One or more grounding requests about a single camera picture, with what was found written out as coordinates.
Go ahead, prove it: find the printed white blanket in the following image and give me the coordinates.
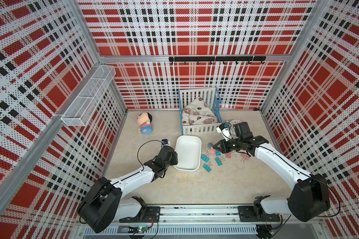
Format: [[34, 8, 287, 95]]
[[181, 97, 218, 126]]

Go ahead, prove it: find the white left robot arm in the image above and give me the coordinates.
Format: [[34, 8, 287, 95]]
[[77, 139, 178, 233]]

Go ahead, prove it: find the white wire mesh shelf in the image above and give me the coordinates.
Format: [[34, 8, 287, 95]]
[[61, 65, 116, 127]]

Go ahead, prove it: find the pink binder clip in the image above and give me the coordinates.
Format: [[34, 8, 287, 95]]
[[225, 152, 237, 159], [241, 153, 250, 163], [209, 147, 216, 155]]

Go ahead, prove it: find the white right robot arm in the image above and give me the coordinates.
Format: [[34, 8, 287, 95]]
[[213, 122, 331, 222]]

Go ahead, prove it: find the blue white toy crib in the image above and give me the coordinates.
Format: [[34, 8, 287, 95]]
[[179, 87, 222, 135]]

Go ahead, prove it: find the white plastic storage box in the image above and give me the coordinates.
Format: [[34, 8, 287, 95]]
[[174, 135, 201, 172]]

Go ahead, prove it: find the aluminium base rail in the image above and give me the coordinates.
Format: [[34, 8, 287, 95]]
[[73, 204, 329, 239]]

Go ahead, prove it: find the black hook rail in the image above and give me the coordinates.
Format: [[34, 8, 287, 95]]
[[169, 56, 267, 63]]

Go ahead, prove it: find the white alarm clock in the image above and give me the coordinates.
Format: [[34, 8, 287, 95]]
[[229, 119, 242, 125]]

